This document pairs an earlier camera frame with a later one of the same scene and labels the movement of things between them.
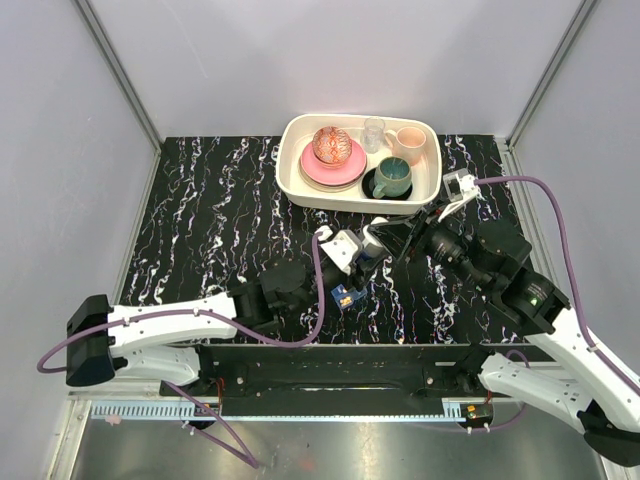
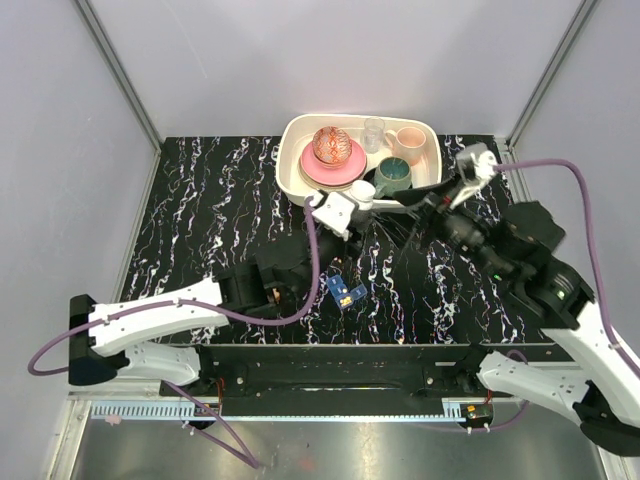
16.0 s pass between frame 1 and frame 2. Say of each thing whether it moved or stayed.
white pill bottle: moved
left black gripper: moved
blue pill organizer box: stayed
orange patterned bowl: stayed
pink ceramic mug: stayed
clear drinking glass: stayed
